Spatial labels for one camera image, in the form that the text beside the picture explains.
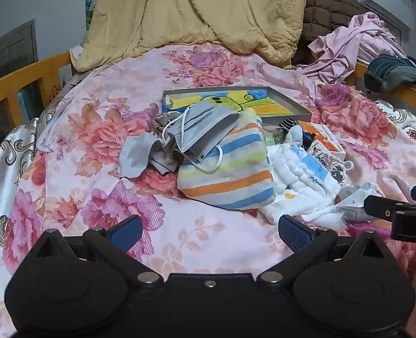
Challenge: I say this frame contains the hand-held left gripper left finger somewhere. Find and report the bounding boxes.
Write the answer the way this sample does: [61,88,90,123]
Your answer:
[32,214,164,287]

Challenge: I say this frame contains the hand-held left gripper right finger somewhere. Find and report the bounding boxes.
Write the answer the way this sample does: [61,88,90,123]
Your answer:
[255,214,386,287]

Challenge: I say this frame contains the white quilted cloth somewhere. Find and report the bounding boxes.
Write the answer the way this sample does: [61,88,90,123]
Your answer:
[259,126,347,226]

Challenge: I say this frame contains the embroidered fabric pouch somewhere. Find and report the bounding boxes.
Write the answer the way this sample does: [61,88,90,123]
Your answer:
[308,141,355,184]

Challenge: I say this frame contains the grey cloth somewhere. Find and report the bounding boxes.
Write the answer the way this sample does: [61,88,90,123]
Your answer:
[117,135,166,179]

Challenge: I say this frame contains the striped towel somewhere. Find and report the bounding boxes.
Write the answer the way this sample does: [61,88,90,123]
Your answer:
[177,108,275,210]

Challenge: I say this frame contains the beige drawstring pouch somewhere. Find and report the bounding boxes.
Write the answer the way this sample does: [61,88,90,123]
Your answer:
[148,111,185,174]

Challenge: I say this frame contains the grey face mask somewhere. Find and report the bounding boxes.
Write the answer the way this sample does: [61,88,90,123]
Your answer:
[162,99,242,174]

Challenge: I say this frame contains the grey tray with cartoon print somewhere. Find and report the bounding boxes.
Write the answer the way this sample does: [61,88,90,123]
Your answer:
[162,85,313,124]

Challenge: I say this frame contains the pale printed fabric scrap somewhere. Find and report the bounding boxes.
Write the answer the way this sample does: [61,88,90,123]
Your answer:
[335,183,384,221]

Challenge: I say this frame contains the pink floral bedsheet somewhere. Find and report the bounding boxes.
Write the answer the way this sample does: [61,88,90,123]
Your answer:
[0,42,416,338]

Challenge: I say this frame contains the orange and white box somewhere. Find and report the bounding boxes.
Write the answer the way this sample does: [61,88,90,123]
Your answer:
[298,120,348,161]

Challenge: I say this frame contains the black white striped sock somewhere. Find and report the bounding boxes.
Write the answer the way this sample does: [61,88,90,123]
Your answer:
[278,117,300,134]

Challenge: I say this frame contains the blue denim jeans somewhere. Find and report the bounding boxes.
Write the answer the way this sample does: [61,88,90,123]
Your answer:
[364,54,416,93]

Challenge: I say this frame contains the pink garment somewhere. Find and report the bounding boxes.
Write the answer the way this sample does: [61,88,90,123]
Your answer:
[294,12,410,86]

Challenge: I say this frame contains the brown quilted jacket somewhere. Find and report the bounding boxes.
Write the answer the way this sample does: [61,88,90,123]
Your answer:
[292,0,364,68]

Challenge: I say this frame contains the grey door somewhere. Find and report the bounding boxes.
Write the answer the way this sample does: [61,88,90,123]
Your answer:
[0,19,40,89]

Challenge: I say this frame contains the yellow dotted blanket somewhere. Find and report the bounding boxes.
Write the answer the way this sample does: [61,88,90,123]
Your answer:
[70,0,307,73]

